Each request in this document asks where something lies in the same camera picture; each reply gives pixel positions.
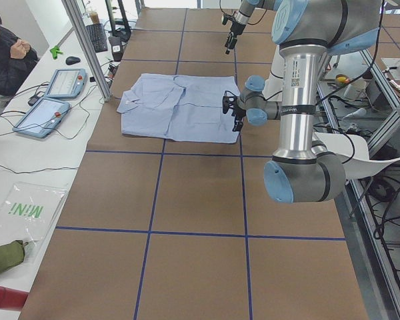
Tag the upper blue teach pendant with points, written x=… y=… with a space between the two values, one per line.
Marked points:
x=66 y=83

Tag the black computer mouse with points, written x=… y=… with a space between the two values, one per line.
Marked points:
x=71 y=60

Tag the green plastic clamp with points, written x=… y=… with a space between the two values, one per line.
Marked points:
x=55 y=51

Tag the clear plastic MiNi bag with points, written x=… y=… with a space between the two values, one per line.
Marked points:
x=27 y=213

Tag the red bottle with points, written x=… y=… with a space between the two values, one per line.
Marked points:
x=12 y=299

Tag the lower blue teach pendant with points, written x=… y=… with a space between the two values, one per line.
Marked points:
x=42 y=118

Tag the white paper sheet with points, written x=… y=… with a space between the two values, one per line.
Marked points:
x=353 y=151

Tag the light blue striped shirt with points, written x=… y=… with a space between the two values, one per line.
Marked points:
x=178 y=107

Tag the aluminium frame post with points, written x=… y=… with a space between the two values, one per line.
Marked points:
x=75 y=17

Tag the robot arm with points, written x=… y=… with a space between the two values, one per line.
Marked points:
x=302 y=169
x=247 y=8

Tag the seated person in black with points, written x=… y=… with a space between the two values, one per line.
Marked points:
x=17 y=60

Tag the black keyboard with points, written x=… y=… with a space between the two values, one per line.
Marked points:
x=97 y=37

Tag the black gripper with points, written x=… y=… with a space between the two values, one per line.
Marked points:
x=234 y=28
x=238 y=113

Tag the green folded cloth pouch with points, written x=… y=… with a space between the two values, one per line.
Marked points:
x=12 y=254

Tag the iced coffee cup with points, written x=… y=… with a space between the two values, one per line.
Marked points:
x=93 y=15

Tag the blue teach pendant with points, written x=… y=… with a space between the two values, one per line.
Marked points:
x=66 y=83
x=42 y=118

